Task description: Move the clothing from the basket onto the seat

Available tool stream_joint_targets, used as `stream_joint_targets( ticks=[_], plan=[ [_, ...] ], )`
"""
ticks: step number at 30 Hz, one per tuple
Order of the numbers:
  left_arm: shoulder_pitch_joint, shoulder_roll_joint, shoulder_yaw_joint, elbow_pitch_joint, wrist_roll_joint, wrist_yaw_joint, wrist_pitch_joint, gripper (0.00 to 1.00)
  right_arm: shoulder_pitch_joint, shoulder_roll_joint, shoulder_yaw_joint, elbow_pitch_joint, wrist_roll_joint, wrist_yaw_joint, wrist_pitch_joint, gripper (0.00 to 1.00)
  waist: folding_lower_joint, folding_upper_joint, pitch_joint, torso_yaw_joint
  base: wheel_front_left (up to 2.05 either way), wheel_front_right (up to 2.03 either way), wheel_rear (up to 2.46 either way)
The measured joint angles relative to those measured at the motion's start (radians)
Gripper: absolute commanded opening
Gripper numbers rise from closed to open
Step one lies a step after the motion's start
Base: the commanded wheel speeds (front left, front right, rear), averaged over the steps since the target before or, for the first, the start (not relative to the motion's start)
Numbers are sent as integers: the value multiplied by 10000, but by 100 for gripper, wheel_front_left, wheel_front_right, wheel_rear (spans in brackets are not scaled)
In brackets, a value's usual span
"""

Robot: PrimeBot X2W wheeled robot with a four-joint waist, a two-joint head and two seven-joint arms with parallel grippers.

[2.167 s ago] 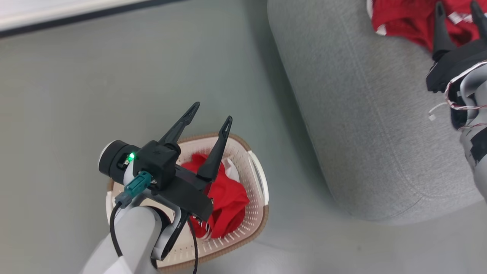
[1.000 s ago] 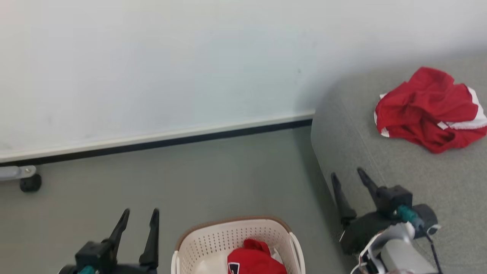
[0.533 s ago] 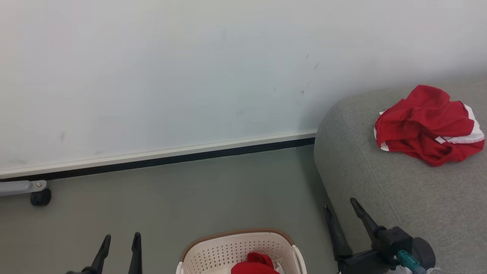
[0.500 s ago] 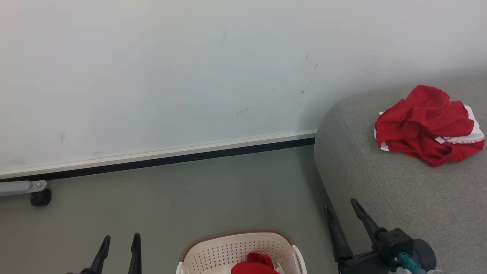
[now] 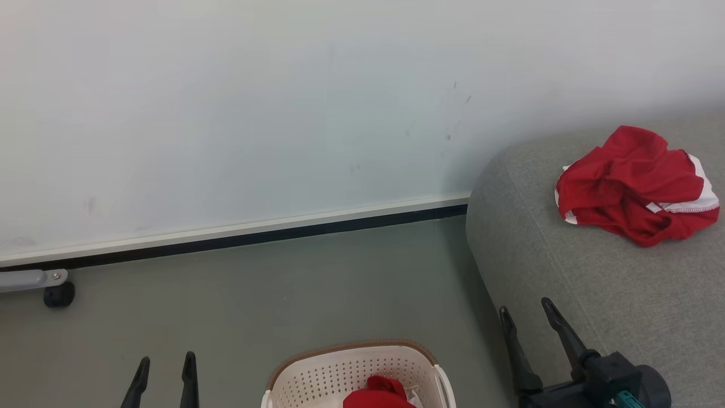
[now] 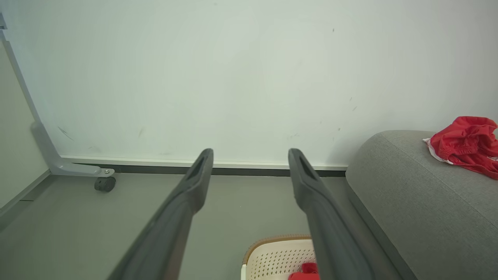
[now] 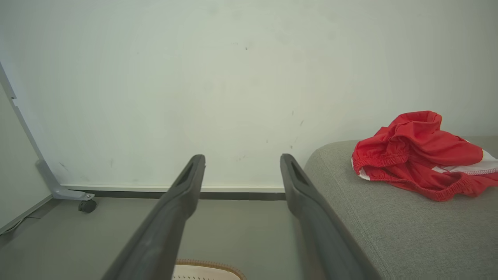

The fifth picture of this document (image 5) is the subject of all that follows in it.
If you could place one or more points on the black caster wheel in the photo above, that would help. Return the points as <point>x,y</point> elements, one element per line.
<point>59,295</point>

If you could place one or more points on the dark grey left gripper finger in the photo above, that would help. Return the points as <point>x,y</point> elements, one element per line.
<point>190,385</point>
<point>137,391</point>

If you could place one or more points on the cream perforated laundry basket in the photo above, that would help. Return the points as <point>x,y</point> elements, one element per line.
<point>317,379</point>

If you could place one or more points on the grey metal furniture leg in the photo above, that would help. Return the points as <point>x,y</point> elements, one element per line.
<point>25,280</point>

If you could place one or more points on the white and black baseboard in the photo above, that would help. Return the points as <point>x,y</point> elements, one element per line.
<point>226,235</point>

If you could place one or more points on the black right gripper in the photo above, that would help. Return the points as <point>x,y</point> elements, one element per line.
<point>606,379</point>

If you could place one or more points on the red garment with white trim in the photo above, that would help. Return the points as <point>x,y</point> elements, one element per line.
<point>623,187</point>

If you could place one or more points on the plain red garment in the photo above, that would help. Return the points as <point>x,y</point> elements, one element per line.
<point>376,394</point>

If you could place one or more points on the white cloth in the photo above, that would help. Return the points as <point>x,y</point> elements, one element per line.
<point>415,400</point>

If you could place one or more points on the grey fabric sofa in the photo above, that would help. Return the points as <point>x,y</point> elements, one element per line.
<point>566,272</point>

